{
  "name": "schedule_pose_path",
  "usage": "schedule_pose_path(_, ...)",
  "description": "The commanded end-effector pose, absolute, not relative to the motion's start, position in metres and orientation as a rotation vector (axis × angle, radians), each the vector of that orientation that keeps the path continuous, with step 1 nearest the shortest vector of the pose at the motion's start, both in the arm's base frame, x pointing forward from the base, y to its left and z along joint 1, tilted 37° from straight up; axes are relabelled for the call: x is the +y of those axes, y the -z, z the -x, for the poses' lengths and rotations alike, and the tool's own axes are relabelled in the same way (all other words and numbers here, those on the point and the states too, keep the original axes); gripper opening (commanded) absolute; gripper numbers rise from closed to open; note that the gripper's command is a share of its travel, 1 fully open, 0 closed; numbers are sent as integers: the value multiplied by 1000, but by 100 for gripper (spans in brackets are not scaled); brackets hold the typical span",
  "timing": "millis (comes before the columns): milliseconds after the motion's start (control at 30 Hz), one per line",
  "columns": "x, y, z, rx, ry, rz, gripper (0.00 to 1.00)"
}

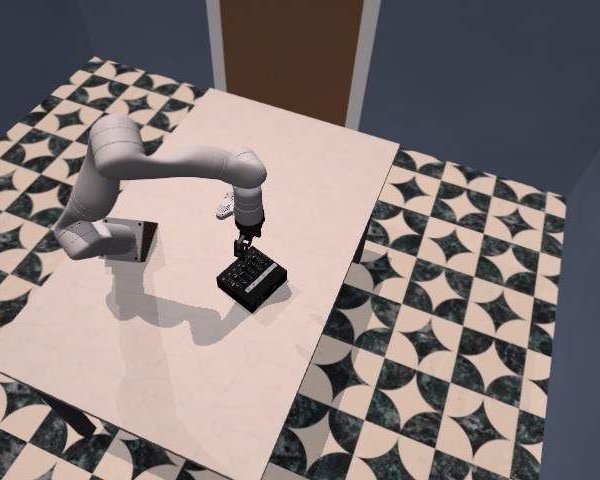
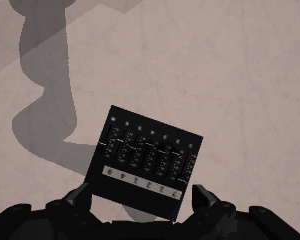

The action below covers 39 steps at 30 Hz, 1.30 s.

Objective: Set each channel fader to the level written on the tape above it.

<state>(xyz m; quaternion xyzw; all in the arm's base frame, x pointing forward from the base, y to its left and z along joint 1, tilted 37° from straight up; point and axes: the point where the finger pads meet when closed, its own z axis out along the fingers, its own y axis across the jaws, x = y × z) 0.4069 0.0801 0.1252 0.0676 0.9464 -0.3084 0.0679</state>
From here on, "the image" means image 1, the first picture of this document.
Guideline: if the black lighting desk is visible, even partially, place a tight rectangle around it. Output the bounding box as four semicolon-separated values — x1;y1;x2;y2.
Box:
216;246;287;314

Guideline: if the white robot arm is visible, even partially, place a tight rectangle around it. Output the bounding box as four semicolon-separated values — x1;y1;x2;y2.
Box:
54;114;267;260

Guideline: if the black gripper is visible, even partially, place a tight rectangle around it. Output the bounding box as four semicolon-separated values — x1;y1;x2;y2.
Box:
234;209;265;262

